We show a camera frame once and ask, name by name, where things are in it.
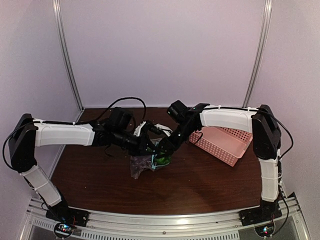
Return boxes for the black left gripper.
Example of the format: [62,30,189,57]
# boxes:
[113,128,159,156]

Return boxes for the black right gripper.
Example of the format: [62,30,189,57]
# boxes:
[155,122,196,159]

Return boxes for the green chayote squash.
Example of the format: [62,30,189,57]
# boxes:
[152,156,172,168]

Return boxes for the clear zip top bag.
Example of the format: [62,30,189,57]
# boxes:
[129,151,172,180]

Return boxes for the dark red grape bunch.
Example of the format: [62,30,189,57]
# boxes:
[130,155,151,180]

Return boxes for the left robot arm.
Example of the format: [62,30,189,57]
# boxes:
[8,107,151,222]

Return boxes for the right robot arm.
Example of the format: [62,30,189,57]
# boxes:
[158,100,282,221]

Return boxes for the pink perforated plastic basket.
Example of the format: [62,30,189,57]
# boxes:
[189,126,253,167]

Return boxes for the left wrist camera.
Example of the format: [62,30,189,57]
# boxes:
[133,121,150,137]

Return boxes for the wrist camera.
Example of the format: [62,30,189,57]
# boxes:
[149,123,173,137]
[133,121,150,137]

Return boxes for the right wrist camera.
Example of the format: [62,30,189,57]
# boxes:
[149,123,173,137]

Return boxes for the left camera cable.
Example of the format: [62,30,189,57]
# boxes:
[2,96,148,170]

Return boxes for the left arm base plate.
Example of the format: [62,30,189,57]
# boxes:
[45,201,89,227]

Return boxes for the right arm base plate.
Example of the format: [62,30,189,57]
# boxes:
[239,205,283,226]

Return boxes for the front aluminium rail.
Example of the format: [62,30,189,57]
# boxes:
[17,197,311,240]

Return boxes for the right aluminium frame post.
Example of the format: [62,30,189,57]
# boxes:
[242,0,273,108]

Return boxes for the aluminium frame post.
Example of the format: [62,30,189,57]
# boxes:
[52,0,84,111]
[242,0,273,108]

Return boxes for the left aluminium frame post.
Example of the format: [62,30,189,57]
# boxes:
[52,0,84,111]

